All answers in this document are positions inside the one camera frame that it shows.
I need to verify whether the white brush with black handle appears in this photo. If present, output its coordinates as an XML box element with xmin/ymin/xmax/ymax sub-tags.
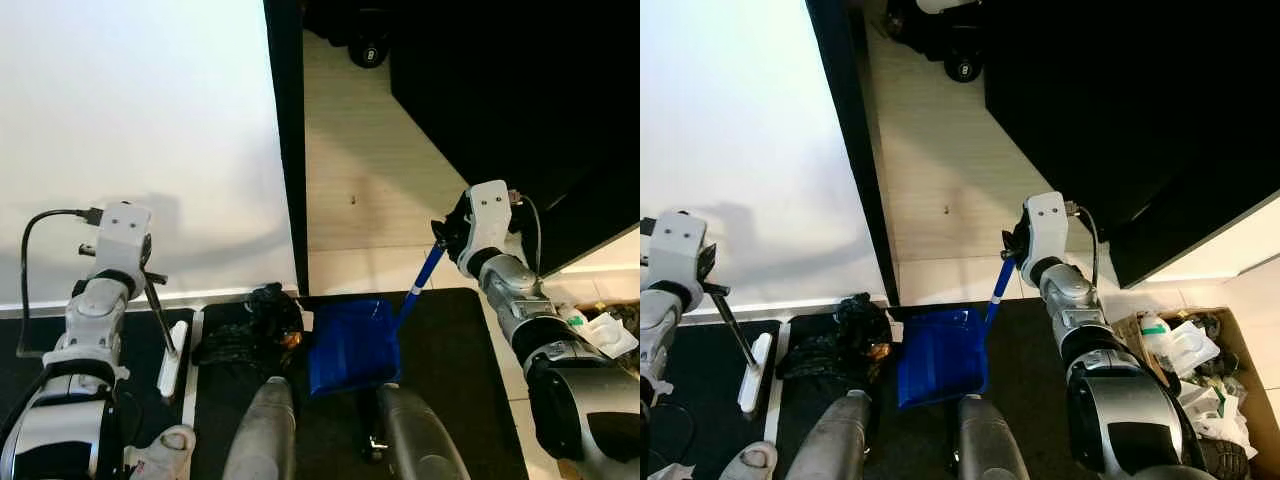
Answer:
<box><xmin>714</xmin><ymin>288</ymin><xmax>774</xmax><ymax>414</ymax></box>
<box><xmin>146</xmin><ymin>278</ymin><xmax>190</xmax><ymax>398</ymax></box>

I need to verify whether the blue plastic dustpan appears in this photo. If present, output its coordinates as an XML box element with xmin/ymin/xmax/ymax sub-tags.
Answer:
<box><xmin>896</xmin><ymin>255</ymin><xmax>1017</xmax><ymax>410</ymax></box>
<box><xmin>307</xmin><ymin>243</ymin><xmax>447</xmax><ymax>398</ymax></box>

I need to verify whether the black floor mat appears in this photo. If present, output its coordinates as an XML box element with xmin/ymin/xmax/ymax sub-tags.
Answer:
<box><xmin>640</xmin><ymin>298</ymin><xmax>1113</xmax><ymax>480</ymax></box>
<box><xmin>0</xmin><ymin>288</ymin><xmax>528</xmax><ymax>480</ymax></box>

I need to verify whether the cardboard box with rubbish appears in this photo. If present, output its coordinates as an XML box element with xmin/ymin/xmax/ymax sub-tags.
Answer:
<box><xmin>1110</xmin><ymin>307</ymin><xmax>1273</xmax><ymax>463</ymax></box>
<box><xmin>558</xmin><ymin>298</ymin><xmax>641</xmax><ymax>363</ymax></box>

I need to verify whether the black door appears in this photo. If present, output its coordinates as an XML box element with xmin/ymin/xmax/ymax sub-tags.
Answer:
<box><xmin>984</xmin><ymin>0</ymin><xmax>1280</xmax><ymax>290</ymax></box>
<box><xmin>390</xmin><ymin>0</ymin><xmax>641</xmax><ymax>278</ymax></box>

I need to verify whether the clear bottle with green label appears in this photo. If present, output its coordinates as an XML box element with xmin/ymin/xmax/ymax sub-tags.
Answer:
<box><xmin>1138</xmin><ymin>314</ymin><xmax>1188</xmax><ymax>348</ymax></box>

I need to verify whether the white grey rounded object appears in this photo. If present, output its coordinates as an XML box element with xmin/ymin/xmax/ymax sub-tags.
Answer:
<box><xmin>718</xmin><ymin>442</ymin><xmax>780</xmax><ymax>480</ymax></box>
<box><xmin>128</xmin><ymin>424</ymin><xmax>197</xmax><ymax>480</ymax></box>

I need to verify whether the black wheeled toy vehicle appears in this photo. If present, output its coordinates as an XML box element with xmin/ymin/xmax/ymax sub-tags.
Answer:
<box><xmin>346</xmin><ymin>8</ymin><xmax>393</xmax><ymax>70</ymax></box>
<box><xmin>886</xmin><ymin>0</ymin><xmax>989</xmax><ymax>84</ymax></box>

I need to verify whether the grey robot left leg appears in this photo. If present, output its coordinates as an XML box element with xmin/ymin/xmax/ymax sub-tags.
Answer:
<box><xmin>221</xmin><ymin>377</ymin><xmax>297</xmax><ymax>480</ymax></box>
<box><xmin>784</xmin><ymin>390</ymin><xmax>872</xmax><ymax>480</ymax></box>

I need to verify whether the grey robot leg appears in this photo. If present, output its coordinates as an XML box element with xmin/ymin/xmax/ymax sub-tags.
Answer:
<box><xmin>957</xmin><ymin>394</ymin><xmax>1032</xmax><ymax>480</ymax></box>
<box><xmin>784</xmin><ymin>390</ymin><xmax>872</xmax><ymax>480</ymax></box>
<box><xmin>377</xmin><ymin>384</ymin><xmax>472</xmax><ymax>480</ymax></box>
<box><xmin>221</xmin><ymin>377</ymin><xmax>297</xmax><ymax>480</ymax></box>

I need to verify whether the grey robot right leg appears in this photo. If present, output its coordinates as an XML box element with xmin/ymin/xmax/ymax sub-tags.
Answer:
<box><xmin>957</xmin><ymin>394</ymin><xmax>1032</xmax><ymax>480</ymax></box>
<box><xmin>377</xmin><ymin>384</ymin><xmax>472</xmax><ymax>480</ymax></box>

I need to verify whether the black rubber tyre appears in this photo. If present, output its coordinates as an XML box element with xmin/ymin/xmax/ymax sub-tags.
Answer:
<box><xmin>1198</xmin><ymin>438</ymin><xmax>1253</xmax><ymax>480</ymax></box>

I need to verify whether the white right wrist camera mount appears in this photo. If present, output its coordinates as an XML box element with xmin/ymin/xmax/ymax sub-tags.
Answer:
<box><xmin>457</xmin><ymin>180</ymin><xmax>514</xmax><ymax>277</ymax></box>
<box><xmin>1021</xmin><ymin>191</ymin><xmax>1070</xmax><ymax>270</ymax></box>

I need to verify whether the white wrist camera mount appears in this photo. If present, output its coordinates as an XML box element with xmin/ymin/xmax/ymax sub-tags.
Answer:
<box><xmin>94</xmin><ymin>202</ymin><xmax>154</xmax><ymax>277</ymax></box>
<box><xmin>1021</xmin><ymin>191</ymin><xmax>1070</xmax><ymax>270</ymax></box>
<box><xmin>457</xmin><ymin>180</ymin><xmax>514</xmax><ymax>277</ymax></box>
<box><xmin>645</xmin><ymin>210</ymin><xmax>710</xmax><ymax>292</ymax></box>

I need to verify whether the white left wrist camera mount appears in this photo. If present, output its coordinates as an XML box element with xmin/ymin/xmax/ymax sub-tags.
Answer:
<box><xmin>645</xmin><ymin>210</ymin><xmax>710</xmax><ymax>292</ymax></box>
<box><xmin>94</xmin><ymin>202</ymin><xmax>154</xmax><ymax>277</ymax></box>

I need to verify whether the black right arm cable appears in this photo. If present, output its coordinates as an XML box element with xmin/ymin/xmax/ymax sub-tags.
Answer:
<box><xmin>510</xmin><ymin>190</ymin><xmax>544</xmax><ymax>279</ymax></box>
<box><xmin>1066</xmin><ymin>203</ymin><xmax>1102</xmax><ymax>293</ymax></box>

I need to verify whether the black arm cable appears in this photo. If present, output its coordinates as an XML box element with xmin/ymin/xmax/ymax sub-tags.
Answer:
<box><xmin>1066</xmin><ymin>203</ymin><xmax>1102</xmax><ymax>293</ymax></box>
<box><xmin>510</xmin><ymin>190</ymin><xmax>544</xmax><ymax>279</ymax></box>
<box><xmin>20</xmin><ymin>207</ymin><xmax>105</xmax><ymax>359</ymax></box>

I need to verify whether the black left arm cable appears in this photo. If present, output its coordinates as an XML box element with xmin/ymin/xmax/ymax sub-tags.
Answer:
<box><xmin>20</xmin><ymin>207</ymin><xmax>105</xmax><ymax>359</ymax></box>

